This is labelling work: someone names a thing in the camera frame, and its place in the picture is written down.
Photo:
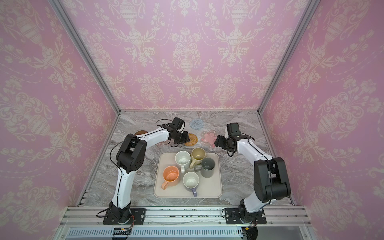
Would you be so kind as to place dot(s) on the white mug purple handle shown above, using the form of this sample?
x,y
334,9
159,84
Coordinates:
x,y
191,181

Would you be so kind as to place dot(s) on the blue round woven coaster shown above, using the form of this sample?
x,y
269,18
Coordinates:
x,y
197,124

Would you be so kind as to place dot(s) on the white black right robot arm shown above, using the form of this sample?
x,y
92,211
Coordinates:
x,y
271,181

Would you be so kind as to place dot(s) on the woven rattan round coaster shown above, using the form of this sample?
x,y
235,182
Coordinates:
x,y
193,140

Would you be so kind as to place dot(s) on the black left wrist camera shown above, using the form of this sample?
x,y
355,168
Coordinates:
x,y
177,124

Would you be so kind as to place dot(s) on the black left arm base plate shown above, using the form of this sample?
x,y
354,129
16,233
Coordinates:
x,y
134,216

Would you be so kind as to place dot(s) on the grey ceramic mug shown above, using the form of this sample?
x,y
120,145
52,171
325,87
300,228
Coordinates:
x,y
206,168

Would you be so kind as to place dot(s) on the pink flower silicone coaster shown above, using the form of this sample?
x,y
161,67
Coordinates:
x,y
164,143

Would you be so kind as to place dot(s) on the yellow beige ceramic mug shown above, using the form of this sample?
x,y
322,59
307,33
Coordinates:
x,y
197,155

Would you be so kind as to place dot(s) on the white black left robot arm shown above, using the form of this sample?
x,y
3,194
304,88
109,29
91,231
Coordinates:
x,y
130,157

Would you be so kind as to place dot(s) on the aluminium corner post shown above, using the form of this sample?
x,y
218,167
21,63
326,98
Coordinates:
x,y
296,37
74,35

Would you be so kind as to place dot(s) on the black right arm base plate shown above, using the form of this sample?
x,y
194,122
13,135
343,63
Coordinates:
x,y
235,216

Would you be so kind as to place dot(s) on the orange ceramic mug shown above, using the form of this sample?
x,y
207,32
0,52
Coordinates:
x,y
171,176

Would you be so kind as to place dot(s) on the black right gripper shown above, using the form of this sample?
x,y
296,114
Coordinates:
x,y
221,142

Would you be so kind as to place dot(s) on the aluminium front frame rail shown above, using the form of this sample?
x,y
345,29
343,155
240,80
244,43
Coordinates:
x,y
187,223

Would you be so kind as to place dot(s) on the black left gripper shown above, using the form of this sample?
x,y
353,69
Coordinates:
x,y
185,139

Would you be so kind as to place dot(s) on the beige silicone tray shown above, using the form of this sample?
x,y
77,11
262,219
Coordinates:
x,y
207,188

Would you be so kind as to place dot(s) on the white ceramic mug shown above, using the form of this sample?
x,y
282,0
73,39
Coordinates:
x,y
183,161

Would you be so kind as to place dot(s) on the brown wooden round coaster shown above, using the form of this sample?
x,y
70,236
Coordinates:
x,y
141,132

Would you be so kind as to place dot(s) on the aluminium right corner post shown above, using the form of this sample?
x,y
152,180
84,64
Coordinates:
x,y
296,37

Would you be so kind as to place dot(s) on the aluminium left corner post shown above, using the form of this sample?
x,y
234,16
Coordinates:
x,y
74,35

